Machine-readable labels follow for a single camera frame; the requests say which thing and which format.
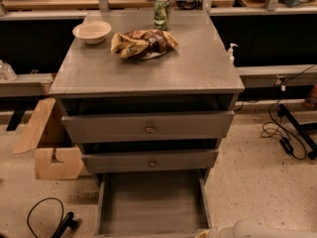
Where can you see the grey drawer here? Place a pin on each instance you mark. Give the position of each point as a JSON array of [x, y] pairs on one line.
[[167, 204], [148, 126], [150, 161]]

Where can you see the black stand leg right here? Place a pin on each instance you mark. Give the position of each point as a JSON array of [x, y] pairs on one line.
[[302, 129]]

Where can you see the crumpled chip bag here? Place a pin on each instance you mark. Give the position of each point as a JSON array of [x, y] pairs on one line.
[[142, 44]]

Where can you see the white bowl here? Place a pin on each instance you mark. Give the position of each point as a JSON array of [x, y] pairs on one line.
[[93, 32]]

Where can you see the grey wooden drawer cabinet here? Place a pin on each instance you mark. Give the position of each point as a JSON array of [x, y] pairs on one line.
[[195, 77]]

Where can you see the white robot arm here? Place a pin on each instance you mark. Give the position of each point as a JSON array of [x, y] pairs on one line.
[[251, 229]]

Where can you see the grey top drawer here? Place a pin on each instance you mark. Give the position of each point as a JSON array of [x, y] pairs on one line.
[[148, 126]]

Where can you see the grey middle drawer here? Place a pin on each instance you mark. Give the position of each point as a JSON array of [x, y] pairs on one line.
[[150, 161]]

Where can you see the grey bottom drawer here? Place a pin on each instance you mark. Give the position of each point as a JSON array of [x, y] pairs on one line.
[[167, 204]]

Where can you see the green soda can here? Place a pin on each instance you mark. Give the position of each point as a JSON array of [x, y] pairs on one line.
[[161, 14]]

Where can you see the white pump bottle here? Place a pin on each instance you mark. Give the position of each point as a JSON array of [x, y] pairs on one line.
[[231, 50]]

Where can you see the cardboard box flaps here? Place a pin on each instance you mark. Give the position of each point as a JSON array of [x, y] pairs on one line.
[[56, 158]]

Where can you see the black chair base leg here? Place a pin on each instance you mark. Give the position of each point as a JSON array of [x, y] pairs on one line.
[[67, 222]]

